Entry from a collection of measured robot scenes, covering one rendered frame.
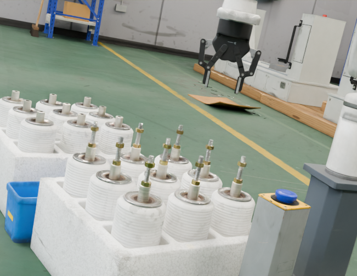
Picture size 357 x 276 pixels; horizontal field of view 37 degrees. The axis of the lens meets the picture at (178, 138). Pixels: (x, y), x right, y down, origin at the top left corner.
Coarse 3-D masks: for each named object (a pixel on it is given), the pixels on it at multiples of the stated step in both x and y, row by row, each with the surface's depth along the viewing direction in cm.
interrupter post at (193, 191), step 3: (189, 186) 107; (192, 186) 106; (195, 186) 106; (198, 186) 106; (189, 189) 107; (192, 189) 106; (195, 189) 106; (198, 189) 107; (189, 192) 107; (192, 192) 106; (195, 192) 106; (198, 192) 107; (189, 195) 107; (192, 195) 107; (195, 195) 107; (198, 195) 107; (189, 198) 107; (192, 198) 107; (195, 198) 107
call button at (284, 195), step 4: (276, 192) 97; (280, 192) 96; (284, 192) 97; (288, 192) 97; (292, 192) 98; (280, 196) 96; (284, 196) 96; (288, 196) 95; (292, 196) 96; (296, 196) 96; (280, 200) 96; (284, 200) 96; (288, 200) 96; (292, 200) 96
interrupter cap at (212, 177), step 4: (188, 172) 123; (192, 172) 124; (192, 176) 121; (208, 176) 125; (212, 176) 124; (216, 176) 125; (200, 180) 120; (204, 180) 120; (208, 180) 120; (212, 180) 121; (216, 180) 122
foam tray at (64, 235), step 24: (48, 192) 118; (48, 216) 118; (72, 216) 108; (48, 240) 117; (72, 240) 107; (96, 240) 99; (168, 240) 103; (216, 240) 107; (240, 240) 110; (48, 264) 117; (72, 264) 107; (96, 264) 99; (120, 264) 92; (144, 264) 96; (168, 264) 99; (192, 264) 103; (216, 264) 107; (240, 264) 111
